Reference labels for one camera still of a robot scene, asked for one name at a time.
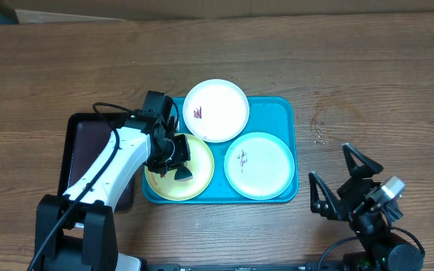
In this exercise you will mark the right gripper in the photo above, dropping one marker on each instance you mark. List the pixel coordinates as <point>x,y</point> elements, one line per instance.
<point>356,190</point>

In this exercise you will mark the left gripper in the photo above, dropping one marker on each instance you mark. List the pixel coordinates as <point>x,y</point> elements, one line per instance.
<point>182,155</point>

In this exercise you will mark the green and pink sponge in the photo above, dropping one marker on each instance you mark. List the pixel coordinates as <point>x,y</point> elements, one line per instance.
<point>183,174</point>

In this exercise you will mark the yellow-green plate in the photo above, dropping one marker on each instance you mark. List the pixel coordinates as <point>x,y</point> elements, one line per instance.
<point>161,188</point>

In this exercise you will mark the white plate with red stain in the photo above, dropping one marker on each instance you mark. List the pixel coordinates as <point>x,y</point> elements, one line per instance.
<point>216,110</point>

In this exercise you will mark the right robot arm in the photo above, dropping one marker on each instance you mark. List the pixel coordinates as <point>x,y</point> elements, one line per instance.
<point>397,250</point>

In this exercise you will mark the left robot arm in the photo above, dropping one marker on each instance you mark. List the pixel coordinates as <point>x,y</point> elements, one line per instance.
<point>76,230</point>

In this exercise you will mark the black rectangular water tray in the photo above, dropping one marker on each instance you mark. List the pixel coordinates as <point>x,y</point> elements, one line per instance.
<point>88,145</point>

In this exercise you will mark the teal plastic serving tray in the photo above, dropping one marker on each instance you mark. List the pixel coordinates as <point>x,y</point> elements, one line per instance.
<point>269,114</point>

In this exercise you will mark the light blue plate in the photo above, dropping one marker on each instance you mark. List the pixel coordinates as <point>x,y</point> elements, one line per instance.
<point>259,166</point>

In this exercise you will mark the cardboard box at back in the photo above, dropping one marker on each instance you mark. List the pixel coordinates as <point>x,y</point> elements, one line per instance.
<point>205,9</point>

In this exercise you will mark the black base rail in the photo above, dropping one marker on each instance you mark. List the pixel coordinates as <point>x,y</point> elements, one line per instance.
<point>239,267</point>

